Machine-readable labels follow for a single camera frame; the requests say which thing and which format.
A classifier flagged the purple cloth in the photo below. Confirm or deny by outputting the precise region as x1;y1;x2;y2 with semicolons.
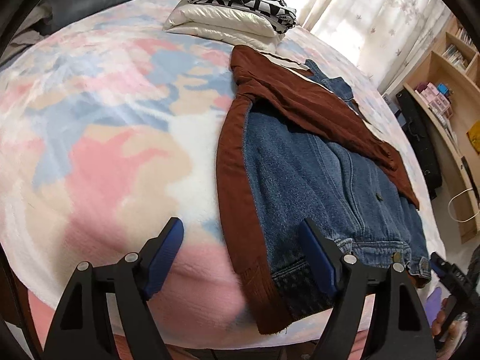
425;287;444;317

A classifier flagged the black bag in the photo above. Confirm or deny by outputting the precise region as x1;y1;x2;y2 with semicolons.
395;89;443;200

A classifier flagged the denim jacket with brown sleeves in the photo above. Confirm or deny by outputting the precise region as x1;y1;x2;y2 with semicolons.
217;44;432;335

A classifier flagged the person's right hand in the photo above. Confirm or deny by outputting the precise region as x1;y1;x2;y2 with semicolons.
431;297;469;346

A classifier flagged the row of books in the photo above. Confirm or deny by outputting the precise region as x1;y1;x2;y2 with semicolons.
442;28;477;70

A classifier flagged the white cable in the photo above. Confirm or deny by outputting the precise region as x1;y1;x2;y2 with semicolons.
448;188;479;223

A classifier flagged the folded white puffer jacket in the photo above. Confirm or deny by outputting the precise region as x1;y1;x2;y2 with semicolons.
162;2;286;51

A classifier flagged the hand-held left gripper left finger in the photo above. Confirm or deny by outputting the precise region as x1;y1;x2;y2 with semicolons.
43;217;184;360

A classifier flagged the yellow pouch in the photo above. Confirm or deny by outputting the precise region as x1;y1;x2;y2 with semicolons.
466;120;480;145

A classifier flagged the white floral curtain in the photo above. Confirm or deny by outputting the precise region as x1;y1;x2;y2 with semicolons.
187;0;454;94

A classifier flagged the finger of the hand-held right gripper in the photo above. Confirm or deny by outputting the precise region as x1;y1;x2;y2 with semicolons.
430;252;456;282

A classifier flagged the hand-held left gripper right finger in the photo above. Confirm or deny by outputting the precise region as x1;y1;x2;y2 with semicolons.
299;218;437;360

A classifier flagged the wooden shelf unit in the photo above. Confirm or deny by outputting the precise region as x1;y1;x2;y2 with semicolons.
379;15;480;244

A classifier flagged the pastel patterned bed blanket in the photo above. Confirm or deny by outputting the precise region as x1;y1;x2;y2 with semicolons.
0;0;447;349

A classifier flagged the pink drawer organizer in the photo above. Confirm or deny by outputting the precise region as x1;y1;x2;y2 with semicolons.
414;82;454;119

